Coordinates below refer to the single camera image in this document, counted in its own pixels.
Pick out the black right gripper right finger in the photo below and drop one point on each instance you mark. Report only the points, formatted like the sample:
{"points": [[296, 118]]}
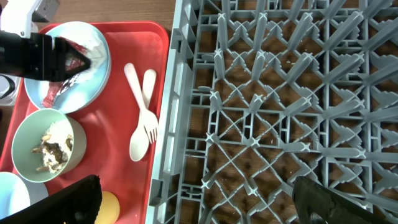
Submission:
{"points": [[316, 204]]}

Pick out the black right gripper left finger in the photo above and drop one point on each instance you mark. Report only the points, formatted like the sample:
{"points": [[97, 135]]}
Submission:
{"points": [[79, 203]]}

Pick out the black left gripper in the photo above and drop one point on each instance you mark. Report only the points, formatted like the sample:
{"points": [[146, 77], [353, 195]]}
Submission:
{"points": [[29, 58]]}

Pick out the white napkin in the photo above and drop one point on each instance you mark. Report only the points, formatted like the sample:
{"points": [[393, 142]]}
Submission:
{"points": [[89, 44]]}

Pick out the yellow plastic cup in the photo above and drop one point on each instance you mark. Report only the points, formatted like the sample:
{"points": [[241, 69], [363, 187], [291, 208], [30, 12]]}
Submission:
{"points": [[109, 209]]}

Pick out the red wrapper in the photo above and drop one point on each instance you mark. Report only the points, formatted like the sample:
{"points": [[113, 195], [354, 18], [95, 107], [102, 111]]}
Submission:
{"points": [[51, 93]]}

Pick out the rice and food scraps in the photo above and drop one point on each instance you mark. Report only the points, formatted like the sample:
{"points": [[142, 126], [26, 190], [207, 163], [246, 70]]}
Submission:
{"points": [[55, 147]]}

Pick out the light blue bowl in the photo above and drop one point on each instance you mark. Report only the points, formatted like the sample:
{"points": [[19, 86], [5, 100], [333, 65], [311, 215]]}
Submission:
{"points": [[18, 193]]}

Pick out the green bowl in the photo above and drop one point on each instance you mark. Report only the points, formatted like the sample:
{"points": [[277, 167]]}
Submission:
{"points": [[28, 136]]}

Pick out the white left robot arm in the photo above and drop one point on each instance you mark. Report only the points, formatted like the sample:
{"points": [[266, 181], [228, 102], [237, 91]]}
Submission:
{"points": [[17, 18]]}

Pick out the grey dishwasher rack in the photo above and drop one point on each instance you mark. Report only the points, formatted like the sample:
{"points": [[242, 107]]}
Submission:
{"points": [[259, 93]]}

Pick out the light blue plate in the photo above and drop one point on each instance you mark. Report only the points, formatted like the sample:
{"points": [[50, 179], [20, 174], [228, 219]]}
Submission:
{"points": [[79, 95]]}

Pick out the white plastic spoon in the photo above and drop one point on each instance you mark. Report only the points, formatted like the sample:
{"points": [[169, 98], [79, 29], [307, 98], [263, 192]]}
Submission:
{"points": [[139, 141]]}

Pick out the red plastic tray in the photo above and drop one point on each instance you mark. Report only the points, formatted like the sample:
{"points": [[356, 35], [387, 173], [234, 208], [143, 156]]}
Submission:
{"points": [[111, 119]]}

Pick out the white plastic fork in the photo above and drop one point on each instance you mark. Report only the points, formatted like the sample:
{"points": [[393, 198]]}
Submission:
{"points": [[150, 120]]}

